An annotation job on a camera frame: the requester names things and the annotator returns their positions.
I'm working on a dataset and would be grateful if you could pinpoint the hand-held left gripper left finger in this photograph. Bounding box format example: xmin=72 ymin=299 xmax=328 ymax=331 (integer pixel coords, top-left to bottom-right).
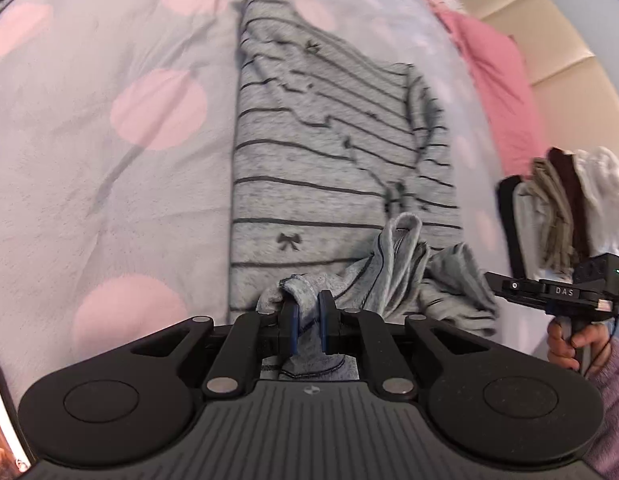
xmin=54 ymin=300 xmax=297 ymax=400

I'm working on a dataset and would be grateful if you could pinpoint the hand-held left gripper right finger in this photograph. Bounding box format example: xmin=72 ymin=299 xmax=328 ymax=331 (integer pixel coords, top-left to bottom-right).
xmin=318 ymin=291 xmax=560 ymax=400

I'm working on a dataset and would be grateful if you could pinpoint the grey striped bow-print shirt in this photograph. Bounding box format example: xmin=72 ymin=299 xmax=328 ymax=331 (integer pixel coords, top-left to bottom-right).
xmin=228 ymin=0 xmax=501 ymax=382

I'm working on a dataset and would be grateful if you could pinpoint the person's right forearm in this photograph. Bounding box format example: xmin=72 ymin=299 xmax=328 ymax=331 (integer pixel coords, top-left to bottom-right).
xmin=584 ymin=337 xmax=619 ymax=480

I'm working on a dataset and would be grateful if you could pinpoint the person's right hand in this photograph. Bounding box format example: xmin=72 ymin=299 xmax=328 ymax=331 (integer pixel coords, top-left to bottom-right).
xmin=547 ymin=320 xmax=615 ymax=376

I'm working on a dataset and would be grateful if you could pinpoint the pale grey folded garment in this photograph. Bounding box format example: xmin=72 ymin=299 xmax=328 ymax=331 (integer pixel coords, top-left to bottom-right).
xmin=514 ymin=182 xmax=546 ymax=281

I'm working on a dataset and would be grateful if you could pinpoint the tan striped folded garment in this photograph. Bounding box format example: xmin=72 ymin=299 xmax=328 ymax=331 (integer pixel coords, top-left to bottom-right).
xmin=532 ymin=157 xmax=578 ymax=282

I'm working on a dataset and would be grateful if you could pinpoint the maroon folded garment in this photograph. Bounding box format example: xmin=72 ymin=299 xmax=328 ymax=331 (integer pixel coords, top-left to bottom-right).
xmin=548 ymin=147 xmax=593 ymax=262

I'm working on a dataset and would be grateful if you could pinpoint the white folded garment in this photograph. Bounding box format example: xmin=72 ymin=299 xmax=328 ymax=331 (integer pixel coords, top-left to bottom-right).
xmin=574 ymin=146 xmax=619 ymax=262

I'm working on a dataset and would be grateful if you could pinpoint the beige padded headboard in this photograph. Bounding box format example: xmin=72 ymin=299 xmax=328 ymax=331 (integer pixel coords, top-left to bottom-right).
xmin=442 ymin=0 xmax=619 ymax=171

